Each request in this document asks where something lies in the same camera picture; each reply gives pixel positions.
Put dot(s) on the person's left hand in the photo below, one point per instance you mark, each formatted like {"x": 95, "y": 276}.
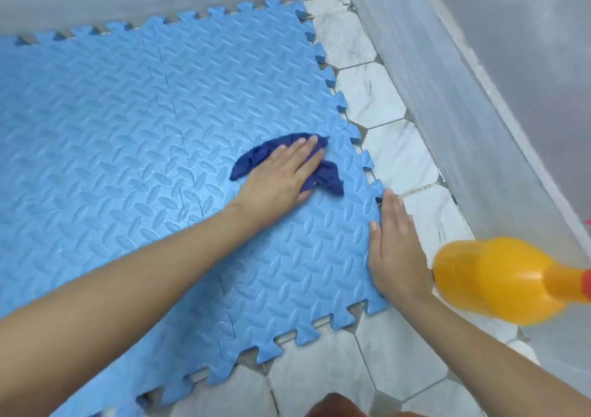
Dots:
{"x": 272, "y": 186}

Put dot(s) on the person's right hand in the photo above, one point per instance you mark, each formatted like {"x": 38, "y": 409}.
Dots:
{"x": 399, "y": 259}

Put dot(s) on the person's left middle finger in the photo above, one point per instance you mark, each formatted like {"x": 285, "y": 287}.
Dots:
{"x": 310, "y": 159}

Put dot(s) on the person's right thumb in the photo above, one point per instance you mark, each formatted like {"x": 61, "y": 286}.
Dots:
{"x": 375, "y": 236}

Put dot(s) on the person's left thumb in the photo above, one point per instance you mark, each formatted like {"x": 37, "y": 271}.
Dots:
{"x": 305, "y": 193}

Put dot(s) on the person's left little finger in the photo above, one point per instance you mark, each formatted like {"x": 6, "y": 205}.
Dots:
{"x": 290, "y": 146}

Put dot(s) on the dark blue cleaning cloth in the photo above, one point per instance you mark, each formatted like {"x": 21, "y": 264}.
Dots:
{"x": 330, "y": 179}

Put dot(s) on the person's right forearm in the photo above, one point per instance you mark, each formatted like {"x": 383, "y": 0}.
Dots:
{"x": 485, "y": 361}

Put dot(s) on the person's left forearm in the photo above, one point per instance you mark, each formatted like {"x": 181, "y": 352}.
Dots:
{"x": 115, "y": 301}

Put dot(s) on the orange plastic spray bottle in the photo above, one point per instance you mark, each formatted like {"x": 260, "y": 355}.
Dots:
{"x": 498, "y": 278}

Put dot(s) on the person's knee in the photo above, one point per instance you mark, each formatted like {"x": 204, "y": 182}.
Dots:
{"x": 337, "y": 407}

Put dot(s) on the blue foam puzzle mat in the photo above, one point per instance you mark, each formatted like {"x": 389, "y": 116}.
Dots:
{"x": 115, "y": 130}

